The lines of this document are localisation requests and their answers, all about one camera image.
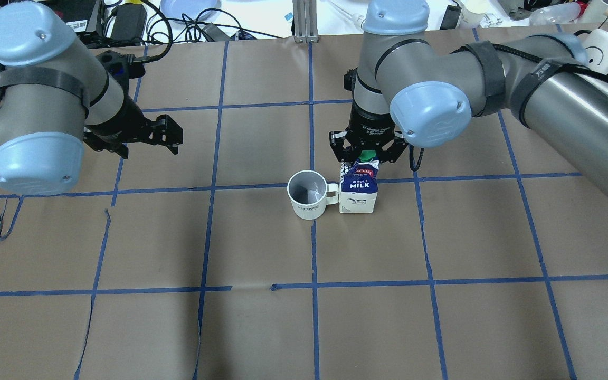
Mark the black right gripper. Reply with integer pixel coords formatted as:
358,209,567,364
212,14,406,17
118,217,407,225
329,100,408,164

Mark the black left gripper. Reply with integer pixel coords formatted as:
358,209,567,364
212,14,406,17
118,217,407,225
83,97,184,159

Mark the blue white milk carton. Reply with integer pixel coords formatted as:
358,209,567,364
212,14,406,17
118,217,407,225
338,150,379,214

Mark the white mug grey inside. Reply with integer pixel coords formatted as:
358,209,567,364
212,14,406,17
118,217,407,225
287,170,340,220

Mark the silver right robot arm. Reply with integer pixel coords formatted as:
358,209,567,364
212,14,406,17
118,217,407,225
329,1,608,196

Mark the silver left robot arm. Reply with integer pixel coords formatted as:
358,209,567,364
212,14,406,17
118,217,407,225
0,2,183,195

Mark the black power adapter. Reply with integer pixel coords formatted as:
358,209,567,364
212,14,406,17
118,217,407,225
109,3,147,46

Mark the blue plastic plate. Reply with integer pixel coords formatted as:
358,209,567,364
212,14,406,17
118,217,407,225
160,0,222,23

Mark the white smiley face mug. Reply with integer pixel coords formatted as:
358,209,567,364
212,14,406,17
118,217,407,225
582,29,608,74

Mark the aluminium frame post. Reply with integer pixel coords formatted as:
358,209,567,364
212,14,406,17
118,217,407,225
291,0,319,43

